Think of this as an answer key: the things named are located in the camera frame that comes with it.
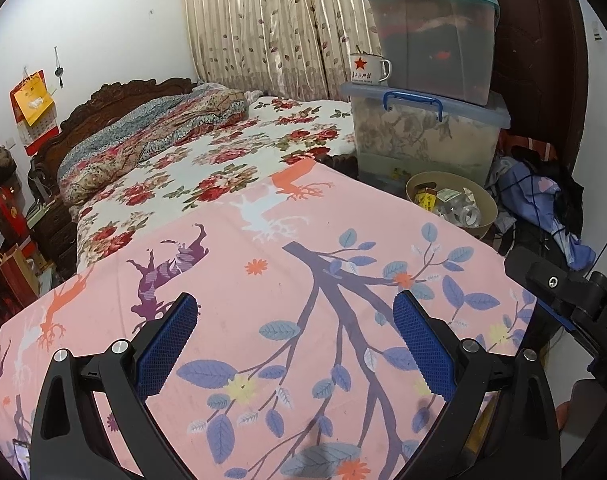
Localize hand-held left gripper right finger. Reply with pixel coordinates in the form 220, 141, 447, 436
392, 290, 561, 480

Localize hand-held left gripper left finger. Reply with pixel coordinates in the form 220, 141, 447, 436
29, 292, 201, 480

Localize tan round trash bin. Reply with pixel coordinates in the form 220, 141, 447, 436
406, 171, 499, 239

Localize clear crinkled plastic wrapper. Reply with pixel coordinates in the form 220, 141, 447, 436
436, 187, 484, 226

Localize blue clothes pile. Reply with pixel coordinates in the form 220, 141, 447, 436
486, 155, 597, 273

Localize pink leaf printed blanket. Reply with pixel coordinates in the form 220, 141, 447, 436
0, 162, 539, 480

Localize dark wooden nightstand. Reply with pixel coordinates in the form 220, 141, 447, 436
28, 200, 79, 281

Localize red gift bags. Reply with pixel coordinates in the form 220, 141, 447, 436
0, 242, 41, 303

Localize white floral bedsheet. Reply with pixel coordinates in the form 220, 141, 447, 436
76, 97, 359, 268

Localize clear storage box blue lid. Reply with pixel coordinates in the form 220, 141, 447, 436
339, 82, 513, 196

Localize red gift box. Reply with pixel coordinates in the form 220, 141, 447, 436
0, 186, 31, 241

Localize floral patterned quilt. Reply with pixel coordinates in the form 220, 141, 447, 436
57, 84, 264, 206

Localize dark brown wooden door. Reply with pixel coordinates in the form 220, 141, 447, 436
476, 0, 591, 181

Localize carved wooden headboard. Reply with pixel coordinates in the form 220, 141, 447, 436
28, 77, 196, 181

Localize clear storage box teal lid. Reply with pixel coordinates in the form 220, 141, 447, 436
362, 0, 500, 107

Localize white enamel mug red star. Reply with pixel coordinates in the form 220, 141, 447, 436
350, 52, 393, 84

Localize beige leaf patterned curtain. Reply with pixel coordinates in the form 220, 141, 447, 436
179, 0, 384, 101

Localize orange and red wall calendar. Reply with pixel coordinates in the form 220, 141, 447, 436
10, 69, 60, 157

